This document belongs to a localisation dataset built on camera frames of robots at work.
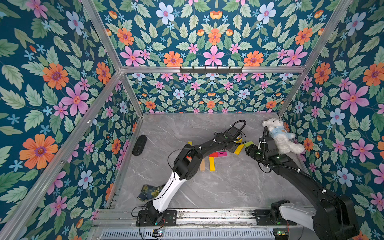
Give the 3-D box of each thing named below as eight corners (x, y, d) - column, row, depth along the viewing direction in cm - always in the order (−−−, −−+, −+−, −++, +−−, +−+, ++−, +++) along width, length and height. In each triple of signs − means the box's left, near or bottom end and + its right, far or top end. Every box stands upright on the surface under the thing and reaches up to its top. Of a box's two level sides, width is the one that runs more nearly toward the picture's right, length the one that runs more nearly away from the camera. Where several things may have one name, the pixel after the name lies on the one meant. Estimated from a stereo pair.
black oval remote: (133, 156, 99) (131, 153, 96) (139, 137, 109) (138, 134, 106) (142, 156, 99) (140, 153, 96) (147, 137, 109) (146, 134, 106)
